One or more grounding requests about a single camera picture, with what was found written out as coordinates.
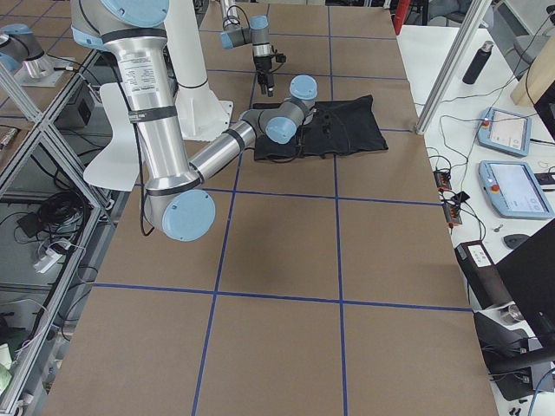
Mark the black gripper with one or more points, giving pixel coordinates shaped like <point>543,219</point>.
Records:
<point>263,68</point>

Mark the black printed t-shirt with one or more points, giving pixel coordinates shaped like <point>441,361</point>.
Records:
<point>354,130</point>

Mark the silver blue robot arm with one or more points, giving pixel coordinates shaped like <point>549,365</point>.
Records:
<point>172,169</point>
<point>239,30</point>

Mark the white plastic chair shell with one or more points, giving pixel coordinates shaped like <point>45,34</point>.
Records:
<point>116,166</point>

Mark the black water bottle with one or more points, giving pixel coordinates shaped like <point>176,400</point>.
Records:
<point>478,63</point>

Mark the orange terminal block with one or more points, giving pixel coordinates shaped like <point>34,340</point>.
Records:
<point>449,198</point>

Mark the blue teach pendant far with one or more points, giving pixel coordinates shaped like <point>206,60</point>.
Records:
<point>505,132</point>

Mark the blue teach pendant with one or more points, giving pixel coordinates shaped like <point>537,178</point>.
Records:
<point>513,190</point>
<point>505,132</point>

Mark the blue teach pendant near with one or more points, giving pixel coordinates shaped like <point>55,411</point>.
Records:
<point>513,190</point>

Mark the black box device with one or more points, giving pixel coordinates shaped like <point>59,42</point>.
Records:
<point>482,275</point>

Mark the black computer mouse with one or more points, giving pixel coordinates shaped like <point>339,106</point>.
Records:
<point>513,241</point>

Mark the black monitor stand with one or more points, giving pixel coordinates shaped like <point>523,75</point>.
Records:
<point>521,365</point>

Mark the white central pedestal column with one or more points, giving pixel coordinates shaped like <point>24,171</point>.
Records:
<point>202,116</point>

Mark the aluminium frame post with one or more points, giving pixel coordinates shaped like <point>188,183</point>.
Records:
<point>465,34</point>

